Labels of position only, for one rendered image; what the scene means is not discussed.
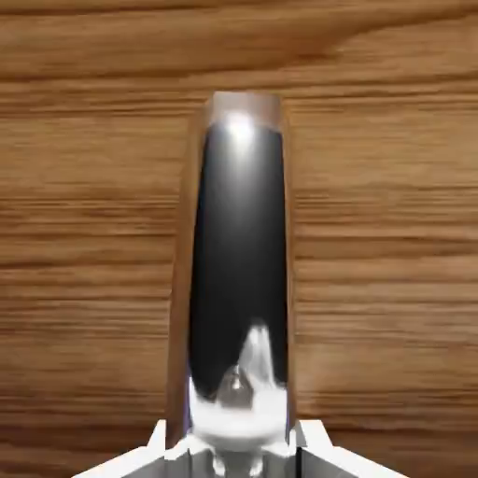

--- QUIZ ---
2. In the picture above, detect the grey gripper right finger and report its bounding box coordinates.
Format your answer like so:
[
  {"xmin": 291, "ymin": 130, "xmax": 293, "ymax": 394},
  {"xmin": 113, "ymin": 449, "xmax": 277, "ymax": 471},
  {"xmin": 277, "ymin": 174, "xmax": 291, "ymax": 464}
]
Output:
[{"xmin": 260, "ymin": 418, "xmax": 409, "ymax": 478}]

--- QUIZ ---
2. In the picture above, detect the light wood cabinet door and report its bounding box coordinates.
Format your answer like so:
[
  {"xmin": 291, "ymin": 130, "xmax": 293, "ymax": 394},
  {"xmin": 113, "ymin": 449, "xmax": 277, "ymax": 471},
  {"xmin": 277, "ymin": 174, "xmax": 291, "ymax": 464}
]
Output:
[{"xmin": 0, "ymin": 0, "xmax": 478, "ymax": 478}]

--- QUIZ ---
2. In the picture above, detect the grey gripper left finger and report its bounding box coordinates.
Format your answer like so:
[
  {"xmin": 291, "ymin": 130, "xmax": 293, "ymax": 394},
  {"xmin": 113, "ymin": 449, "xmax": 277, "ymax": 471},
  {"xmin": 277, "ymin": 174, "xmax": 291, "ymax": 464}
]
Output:
[{"xmin": 72, "ymin": 418, "xmax": 218, "ymax": 478}]

